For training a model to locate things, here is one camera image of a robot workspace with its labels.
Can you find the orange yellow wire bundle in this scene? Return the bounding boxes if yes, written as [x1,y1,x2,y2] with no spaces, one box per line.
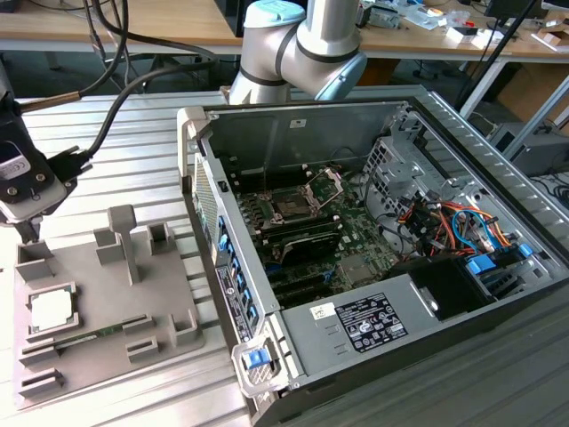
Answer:
[397,198,519,262]

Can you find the metal socket cover frame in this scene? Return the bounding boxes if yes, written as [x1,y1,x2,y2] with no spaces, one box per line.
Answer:
[305,167,347,213]

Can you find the blue disk carrier handle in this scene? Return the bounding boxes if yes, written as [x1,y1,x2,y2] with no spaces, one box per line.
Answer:
[465,254,498,278]

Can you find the green motherboard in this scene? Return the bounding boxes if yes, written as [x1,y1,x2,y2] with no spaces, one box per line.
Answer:
[235,166,401,308]

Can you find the silver CPU green substrate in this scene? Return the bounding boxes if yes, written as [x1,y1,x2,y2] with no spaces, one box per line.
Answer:
[27,291,76,333]

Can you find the black monitor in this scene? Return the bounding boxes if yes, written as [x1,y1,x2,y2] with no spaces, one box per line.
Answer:
[215,0,246,39]

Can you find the grey plastic parts rack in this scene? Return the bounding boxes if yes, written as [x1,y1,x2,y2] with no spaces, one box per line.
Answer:
[12,204,208,413]

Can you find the silver chipset heatsink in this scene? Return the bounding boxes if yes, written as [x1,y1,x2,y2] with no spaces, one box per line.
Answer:
[336,255,377,286]

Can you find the black graphics card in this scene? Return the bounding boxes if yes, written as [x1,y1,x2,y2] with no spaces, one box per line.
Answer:
[277,233,341,268]

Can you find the grey power supply unit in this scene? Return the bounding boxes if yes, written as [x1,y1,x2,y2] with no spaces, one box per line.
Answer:
[278,271,448,379]

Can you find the CPU socket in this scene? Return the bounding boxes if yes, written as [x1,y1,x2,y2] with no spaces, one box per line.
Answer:
[266,189,321,223]

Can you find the black slanted pole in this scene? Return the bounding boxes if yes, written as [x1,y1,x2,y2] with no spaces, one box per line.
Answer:
[456,0,539,108]

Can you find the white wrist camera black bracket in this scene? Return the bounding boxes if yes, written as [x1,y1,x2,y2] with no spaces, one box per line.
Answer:
[0,140,68,223]

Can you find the perforated metal drive cage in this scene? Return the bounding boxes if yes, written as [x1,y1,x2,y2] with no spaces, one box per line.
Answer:
[362,135,450,228]

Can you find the thin black wire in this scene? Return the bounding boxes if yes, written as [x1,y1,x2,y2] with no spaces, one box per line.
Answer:
[331,145,373,173]

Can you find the brown cardboard box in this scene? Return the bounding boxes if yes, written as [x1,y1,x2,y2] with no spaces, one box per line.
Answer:
[497,61,569,124]

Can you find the open grey PC case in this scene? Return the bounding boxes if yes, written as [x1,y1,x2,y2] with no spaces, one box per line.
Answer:
[176,91,569,426]

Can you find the grey computer on floor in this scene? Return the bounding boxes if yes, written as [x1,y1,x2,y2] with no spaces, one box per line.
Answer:
[488,122,569,177]

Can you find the white small boxes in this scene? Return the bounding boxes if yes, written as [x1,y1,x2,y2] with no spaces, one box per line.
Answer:
[446,25,493,48]

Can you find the green RAM stick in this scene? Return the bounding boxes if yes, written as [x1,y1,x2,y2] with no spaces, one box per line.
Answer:
[52,323,125,352]

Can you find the blue case handle latch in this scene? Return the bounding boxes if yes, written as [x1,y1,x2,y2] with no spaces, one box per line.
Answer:
[242,350,271,371]

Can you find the blue data wire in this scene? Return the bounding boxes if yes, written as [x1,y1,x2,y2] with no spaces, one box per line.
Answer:
[451,207,497,255]

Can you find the wooden desk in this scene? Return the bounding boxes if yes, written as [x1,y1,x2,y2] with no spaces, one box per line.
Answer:
[0,0,244,54]
[357,0,569,66]

